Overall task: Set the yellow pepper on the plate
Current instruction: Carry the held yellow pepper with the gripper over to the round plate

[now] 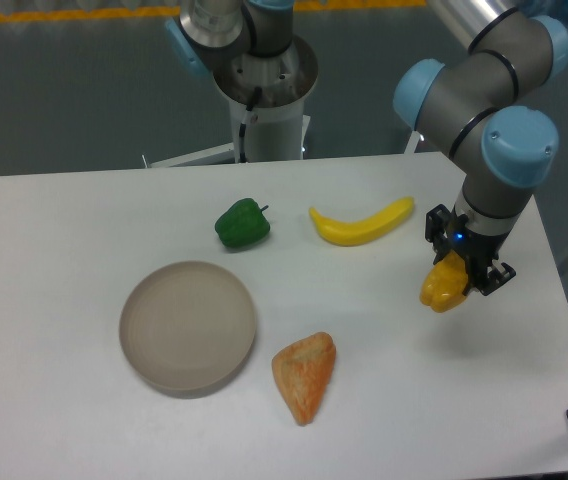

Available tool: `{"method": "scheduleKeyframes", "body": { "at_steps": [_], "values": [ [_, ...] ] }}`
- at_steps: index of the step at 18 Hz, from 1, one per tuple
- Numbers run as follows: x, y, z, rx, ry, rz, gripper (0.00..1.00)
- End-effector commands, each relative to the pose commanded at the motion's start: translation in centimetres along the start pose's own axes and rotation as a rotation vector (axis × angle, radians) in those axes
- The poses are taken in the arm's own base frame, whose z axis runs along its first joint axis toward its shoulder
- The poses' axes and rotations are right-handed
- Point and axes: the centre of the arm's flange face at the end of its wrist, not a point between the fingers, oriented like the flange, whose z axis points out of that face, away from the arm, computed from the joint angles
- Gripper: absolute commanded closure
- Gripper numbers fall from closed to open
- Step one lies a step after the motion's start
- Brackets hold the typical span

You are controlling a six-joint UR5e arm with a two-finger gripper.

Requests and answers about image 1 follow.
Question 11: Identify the black cable on pedestal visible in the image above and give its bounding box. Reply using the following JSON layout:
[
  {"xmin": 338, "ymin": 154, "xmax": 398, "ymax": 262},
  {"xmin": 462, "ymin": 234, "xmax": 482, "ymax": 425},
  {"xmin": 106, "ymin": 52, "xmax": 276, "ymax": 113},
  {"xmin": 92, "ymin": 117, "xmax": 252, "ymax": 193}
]
[{"xmin": 237, "ymin": 86, "xmax": 264, "ymax": 164}]

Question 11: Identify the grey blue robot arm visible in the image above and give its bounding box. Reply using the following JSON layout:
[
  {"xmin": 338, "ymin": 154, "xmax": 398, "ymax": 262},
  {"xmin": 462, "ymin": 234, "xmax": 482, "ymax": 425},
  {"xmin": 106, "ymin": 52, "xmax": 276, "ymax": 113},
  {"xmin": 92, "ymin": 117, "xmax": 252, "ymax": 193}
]
[{"xmin": 165, "ymin": 1, "xmax": 568, "ymax": 295}]

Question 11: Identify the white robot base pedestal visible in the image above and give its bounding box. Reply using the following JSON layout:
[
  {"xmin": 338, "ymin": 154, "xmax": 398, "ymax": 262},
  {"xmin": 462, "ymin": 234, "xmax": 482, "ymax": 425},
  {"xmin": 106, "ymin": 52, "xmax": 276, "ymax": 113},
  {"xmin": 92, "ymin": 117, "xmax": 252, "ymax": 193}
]
[{"xmin": 148, "ymin": 35, "xmax": 318, "ymax": 168}]

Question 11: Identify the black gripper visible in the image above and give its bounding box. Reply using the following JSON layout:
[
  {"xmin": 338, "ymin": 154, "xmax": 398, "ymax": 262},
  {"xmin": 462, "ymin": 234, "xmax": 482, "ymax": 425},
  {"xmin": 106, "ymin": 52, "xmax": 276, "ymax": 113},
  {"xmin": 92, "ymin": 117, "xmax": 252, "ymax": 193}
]
[{"xmin": 425, "ymin": 204, "xmax": 516, "ymax": 296}]

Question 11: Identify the orange toy croissant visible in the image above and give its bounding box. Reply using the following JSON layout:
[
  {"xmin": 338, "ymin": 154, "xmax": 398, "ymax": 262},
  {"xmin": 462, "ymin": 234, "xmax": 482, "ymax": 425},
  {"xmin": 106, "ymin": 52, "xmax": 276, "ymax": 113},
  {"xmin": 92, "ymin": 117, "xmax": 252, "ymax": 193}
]
[{"xmin": 271, "ymin": 332, "xmax": 337, "ymax": 426}]

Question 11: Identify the yellow toy banana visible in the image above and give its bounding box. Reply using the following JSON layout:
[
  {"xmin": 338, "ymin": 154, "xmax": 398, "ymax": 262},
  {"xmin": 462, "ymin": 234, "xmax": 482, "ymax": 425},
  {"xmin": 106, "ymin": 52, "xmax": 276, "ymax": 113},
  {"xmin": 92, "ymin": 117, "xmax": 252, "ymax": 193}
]
[{"xmin": 308, "ymin": 196, "xmax": 415, "ymax": 247}]

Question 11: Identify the yellow toy pepper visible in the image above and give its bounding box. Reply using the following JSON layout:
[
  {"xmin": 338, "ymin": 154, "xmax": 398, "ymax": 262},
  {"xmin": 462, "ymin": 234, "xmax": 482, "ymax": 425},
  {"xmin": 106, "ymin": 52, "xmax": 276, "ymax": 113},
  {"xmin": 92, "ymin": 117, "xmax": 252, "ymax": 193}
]
[{"xmin": 419, "ymin": 251, "xmax": 468, "ymax": 313}]

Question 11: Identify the green toy pepper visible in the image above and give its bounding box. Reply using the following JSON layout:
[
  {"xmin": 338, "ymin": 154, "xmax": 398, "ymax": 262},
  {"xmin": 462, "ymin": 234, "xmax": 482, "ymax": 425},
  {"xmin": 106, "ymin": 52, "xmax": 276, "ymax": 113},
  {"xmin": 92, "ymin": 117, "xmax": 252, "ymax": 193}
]
[{"xmin": 214, "ymin": 198, "xmax": 270, "ymax": 249}]

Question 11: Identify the beige round plate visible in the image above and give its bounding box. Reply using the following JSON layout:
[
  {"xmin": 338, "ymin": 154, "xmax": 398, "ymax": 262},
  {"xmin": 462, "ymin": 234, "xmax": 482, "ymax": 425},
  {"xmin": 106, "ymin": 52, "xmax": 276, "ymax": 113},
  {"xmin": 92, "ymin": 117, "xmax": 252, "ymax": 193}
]
[{"xmin": 119, "ymin": 261, "xmax": 257, "ymax": 398}]

